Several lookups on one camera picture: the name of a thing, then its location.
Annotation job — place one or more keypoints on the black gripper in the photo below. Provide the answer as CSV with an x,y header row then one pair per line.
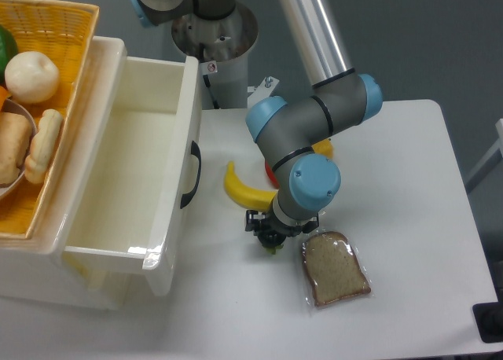
x,y
256,222

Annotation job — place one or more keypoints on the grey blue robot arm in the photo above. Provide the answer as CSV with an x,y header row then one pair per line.
x,y
285,132

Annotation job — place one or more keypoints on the yellow banana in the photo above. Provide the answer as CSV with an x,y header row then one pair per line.
x,y
244,195

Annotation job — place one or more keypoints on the red bell pepper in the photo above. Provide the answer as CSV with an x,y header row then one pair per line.
x,y
271,175

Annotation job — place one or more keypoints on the bagged bread slice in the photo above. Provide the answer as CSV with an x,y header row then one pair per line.
x,y
330,268

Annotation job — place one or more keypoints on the yellow bell pepper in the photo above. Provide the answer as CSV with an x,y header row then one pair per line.
x,y
324,148

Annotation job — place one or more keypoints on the white open drawer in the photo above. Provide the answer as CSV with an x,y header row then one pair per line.
x,y
146,172

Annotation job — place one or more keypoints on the black device at edge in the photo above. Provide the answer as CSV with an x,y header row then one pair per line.
x,y
488,318

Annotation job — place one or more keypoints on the beige braided bread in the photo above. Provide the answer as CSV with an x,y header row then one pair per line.
x,y
42,146

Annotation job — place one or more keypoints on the white drawer cabinet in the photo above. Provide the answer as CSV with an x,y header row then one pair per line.
x,y
39,269

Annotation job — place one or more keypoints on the tan bread roll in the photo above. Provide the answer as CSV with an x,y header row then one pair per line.
x,y
16,132

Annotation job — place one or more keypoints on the yellow wicker basket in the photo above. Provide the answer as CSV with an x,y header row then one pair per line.
x,y
62,31

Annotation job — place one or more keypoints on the white round bun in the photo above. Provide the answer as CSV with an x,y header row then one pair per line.
x,y
31,77

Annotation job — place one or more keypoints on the grey bowl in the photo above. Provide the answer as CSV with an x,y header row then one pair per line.
x,y
13,107

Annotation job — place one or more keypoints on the orange fruit piece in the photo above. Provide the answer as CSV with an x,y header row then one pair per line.
x,y
4,96

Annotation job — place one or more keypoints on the green pepper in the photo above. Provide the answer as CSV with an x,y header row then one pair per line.
x,y
8,50

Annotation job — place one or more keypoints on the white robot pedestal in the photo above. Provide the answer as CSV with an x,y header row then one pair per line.
x,y
224,65

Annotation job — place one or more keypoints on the white frame at right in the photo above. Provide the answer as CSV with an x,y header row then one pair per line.
x,y
490,159

